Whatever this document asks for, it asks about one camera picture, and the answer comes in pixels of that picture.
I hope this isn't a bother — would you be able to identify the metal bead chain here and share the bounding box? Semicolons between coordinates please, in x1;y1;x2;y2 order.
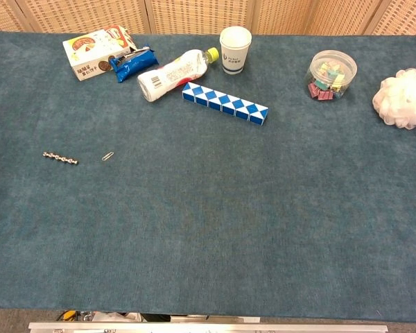
42;151;80;166

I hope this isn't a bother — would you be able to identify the teal table cloth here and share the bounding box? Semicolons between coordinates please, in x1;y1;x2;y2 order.
0;31;416;324

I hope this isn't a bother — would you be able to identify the blue white snake puzzle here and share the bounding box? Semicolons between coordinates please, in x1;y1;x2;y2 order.
182;81;269;127

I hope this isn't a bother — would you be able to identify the white bottle with yellow cap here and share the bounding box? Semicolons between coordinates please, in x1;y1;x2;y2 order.
137;46;220;103

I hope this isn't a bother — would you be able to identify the white paper cup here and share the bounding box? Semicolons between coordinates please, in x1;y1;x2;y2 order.
219;26;253;76

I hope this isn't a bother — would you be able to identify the blue snack packet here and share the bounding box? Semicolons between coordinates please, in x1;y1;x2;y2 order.
109;44;159;83

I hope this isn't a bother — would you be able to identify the clear jar of binder clips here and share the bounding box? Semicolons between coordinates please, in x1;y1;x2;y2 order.
304;50;358;102

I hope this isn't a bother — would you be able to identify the wicker folding screen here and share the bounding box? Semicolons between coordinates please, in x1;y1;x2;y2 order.
0;0;416;36

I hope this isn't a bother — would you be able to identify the white snack box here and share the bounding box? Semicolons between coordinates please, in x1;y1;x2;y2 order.
62;24;139;82

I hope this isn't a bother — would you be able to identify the white mesh bath sponge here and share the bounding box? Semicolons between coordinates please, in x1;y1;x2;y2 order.
372;68;416;130

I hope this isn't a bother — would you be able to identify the aluminium frame rail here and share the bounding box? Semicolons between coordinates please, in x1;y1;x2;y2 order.
28;321;389;333

